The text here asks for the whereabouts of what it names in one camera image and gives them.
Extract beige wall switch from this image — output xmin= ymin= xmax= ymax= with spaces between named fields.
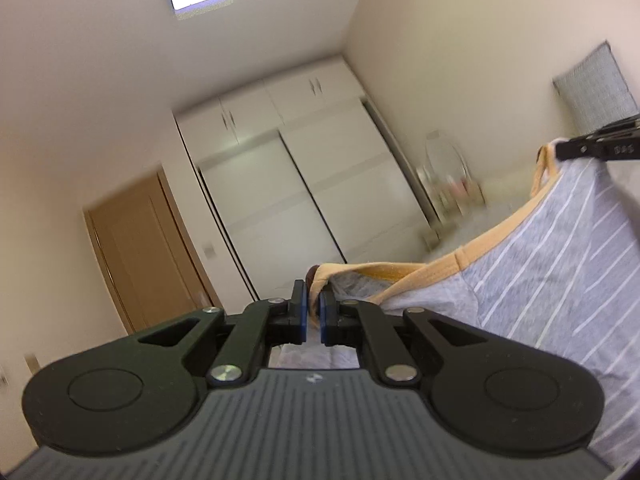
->
xmin=24 ymin=353 xmax=41 ymax=375

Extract white sliding wardrobe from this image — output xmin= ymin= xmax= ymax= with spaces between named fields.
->
xmin=176 ymin=56 xmax=437 ymax=299

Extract grey checked pillow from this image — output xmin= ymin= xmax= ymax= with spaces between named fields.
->
xmin=553 ymin=41 xmax=639 ymax=136

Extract cluttered bedside table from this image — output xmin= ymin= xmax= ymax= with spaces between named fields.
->
xmin=416 ymin=130 xmax=486 ymax=252

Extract brown wooden door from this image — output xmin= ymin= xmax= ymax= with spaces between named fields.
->
xmin=84 ymin=167 xmax=222 ymax=334

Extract grey white-striped t-shirt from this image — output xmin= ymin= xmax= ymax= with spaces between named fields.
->
xmin=305 ymin=145 xmax=640 ymax=470

